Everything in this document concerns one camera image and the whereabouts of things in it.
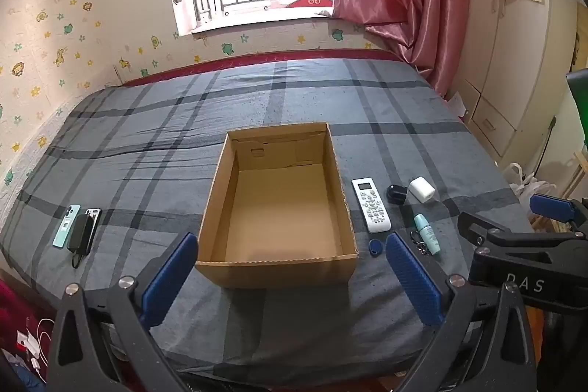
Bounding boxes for grey plaid bed sheet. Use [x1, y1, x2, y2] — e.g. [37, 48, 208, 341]
[0, 58, 529, 374]

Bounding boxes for green object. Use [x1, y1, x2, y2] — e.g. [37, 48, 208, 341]
[566, 69, 588, 145]

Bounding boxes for red cloth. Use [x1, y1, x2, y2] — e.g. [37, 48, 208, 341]
[0, 277, 56, 374]

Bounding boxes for teal smartphone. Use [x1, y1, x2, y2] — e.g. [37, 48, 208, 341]
[51, 205, 82, 249]

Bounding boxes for metal keychain with braided strap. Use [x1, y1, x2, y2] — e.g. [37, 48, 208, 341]
[410, 229, 430, 255]

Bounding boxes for white paper scrap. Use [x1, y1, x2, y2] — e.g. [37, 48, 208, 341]
[448, 93, 468, 121]

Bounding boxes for white charger with cable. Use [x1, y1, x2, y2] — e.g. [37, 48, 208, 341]
[17, 318, 56, 374]

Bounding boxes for large white charger plug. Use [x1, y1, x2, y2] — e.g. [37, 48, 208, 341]
[408, 176, 435, 204]

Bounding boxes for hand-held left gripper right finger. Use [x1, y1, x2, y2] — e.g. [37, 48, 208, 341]
[385, 232, 539, 392]

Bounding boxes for red plastic object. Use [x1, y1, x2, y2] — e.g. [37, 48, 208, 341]
[287, 0, 334, 10]

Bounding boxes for silver smartphone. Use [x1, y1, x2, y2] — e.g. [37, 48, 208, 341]
[84, 208, 101, 236]

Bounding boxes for white plastic bag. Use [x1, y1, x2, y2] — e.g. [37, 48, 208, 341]
[504, 162, 559, 209]

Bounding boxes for teal cosmetic bottle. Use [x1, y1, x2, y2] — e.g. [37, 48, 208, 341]
[413, 214, 440, 255]

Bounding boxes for white remote control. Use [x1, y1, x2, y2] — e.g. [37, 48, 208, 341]
[352, 177, 392, 234]

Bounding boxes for cream wardrobe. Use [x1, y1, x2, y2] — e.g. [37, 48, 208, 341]
[452, 0, 580, 158]

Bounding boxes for brown cardboard box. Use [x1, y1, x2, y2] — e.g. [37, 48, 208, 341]
[195, 122, 359, 289]

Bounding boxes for black power bank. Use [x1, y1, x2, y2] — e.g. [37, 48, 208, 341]
[67, 214, 94, 256]

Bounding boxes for wooden frame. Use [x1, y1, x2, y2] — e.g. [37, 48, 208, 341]
[563, 144, 588, 200]

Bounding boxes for small black glossy device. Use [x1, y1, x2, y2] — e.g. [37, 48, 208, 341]
[386, 184, 408, 205]

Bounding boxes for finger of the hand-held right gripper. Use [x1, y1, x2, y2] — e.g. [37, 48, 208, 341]
[528, 193, 588, 239]
[458, 211, 517, 252]

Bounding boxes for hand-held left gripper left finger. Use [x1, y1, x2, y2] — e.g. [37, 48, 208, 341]
[46, 232, 199, 392]

